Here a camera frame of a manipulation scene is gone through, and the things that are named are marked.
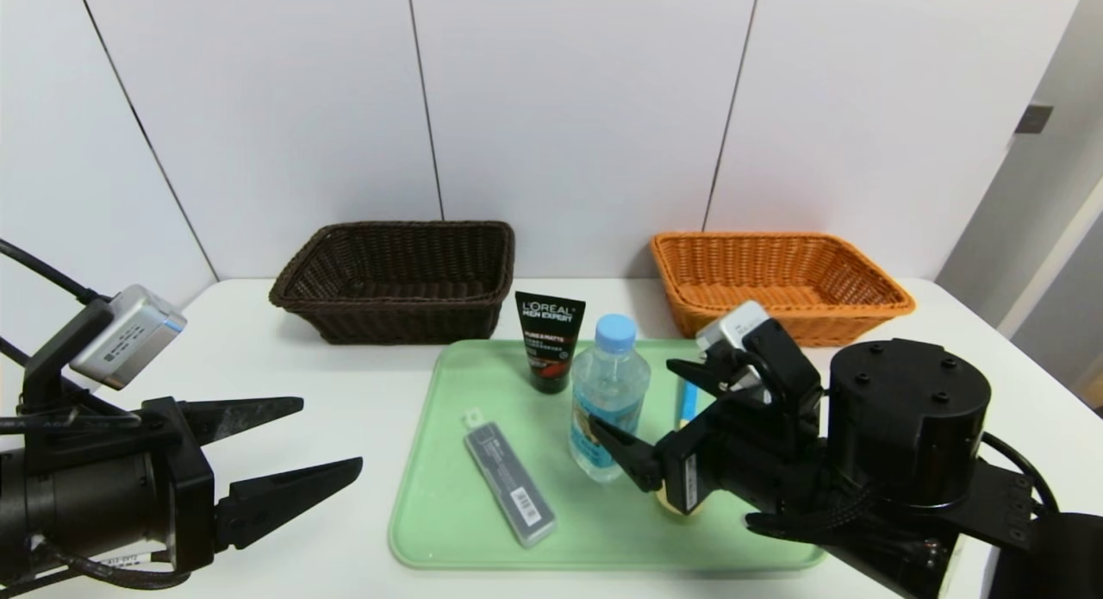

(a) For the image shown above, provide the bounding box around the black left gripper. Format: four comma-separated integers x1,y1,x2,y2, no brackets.
0,396,364,586

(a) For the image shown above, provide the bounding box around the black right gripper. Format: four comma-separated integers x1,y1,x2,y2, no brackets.
588,357,827,516

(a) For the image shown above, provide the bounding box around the yellow spoon blue handle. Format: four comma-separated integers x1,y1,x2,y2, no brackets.
655,377,703,519

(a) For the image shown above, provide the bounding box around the clear water bottle blue cap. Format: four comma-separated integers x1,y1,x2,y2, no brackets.
569,314,652,484

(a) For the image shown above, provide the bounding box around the black face wash tube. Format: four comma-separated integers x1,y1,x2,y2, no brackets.
514,290,587,395

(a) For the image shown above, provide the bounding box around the grey clear plastic case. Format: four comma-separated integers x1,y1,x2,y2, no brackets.
461,409,558,549

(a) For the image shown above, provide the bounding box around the orange wicker basket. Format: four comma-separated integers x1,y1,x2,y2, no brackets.
650,231,916,348

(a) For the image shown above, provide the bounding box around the dark brown wicker basket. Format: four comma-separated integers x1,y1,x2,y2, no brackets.
269,221,516,346

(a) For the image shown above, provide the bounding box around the light green plastic tray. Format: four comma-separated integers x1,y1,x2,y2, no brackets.
388,339,830,572

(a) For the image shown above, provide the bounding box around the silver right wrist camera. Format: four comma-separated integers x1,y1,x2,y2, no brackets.
695,301,772,355

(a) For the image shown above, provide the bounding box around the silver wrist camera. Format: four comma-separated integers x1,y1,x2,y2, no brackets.
69,284,188,390
695,301,772,355

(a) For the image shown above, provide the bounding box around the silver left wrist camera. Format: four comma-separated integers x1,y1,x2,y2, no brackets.
69,284,188,390

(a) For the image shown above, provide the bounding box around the black left camera cable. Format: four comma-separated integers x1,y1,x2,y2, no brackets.
0,239,111,305

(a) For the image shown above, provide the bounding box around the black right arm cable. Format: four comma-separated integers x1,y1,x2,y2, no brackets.
982,431,1062,515

